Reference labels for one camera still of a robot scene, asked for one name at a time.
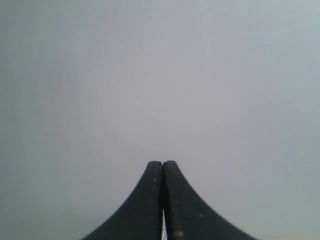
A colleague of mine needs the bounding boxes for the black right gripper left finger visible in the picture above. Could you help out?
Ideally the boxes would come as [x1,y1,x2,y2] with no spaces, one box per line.
[84,161,163,240]

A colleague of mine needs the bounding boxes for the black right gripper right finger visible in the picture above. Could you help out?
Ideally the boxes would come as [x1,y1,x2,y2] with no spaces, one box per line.
[163,160,254,240]

